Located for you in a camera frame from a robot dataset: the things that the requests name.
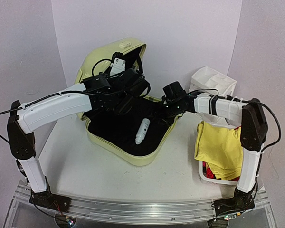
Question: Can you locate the red garment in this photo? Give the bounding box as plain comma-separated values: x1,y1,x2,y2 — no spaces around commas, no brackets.
201,127,243,182

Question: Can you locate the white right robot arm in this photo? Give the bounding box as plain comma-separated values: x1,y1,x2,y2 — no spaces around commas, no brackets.
158,90,282,211

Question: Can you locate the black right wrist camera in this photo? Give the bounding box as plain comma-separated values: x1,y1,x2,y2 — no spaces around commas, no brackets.
163,81,187,102

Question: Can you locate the pale green hard-shell suitcase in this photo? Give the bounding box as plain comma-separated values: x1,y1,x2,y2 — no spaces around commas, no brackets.
75,38,178,166

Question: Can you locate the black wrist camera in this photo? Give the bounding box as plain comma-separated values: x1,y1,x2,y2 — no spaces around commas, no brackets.
163,81,187,102
120,68,151,98

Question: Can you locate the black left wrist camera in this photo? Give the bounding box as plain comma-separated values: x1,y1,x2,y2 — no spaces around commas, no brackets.
120,68,151,98

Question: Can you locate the white small bottle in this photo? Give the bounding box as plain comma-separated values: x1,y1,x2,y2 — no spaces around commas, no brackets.
135,118,150,145

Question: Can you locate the white plastic drawer organizer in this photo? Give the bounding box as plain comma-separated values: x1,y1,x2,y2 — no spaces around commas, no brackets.
191,66,237,124

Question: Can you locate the yellow garment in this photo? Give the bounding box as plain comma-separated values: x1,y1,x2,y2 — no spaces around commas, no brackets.
193,120,244,181

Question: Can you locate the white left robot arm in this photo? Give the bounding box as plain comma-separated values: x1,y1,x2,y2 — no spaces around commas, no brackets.
0,73,141,208

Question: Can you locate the white perforated plastic basket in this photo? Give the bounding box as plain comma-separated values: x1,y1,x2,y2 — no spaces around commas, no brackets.
199,122,238,186

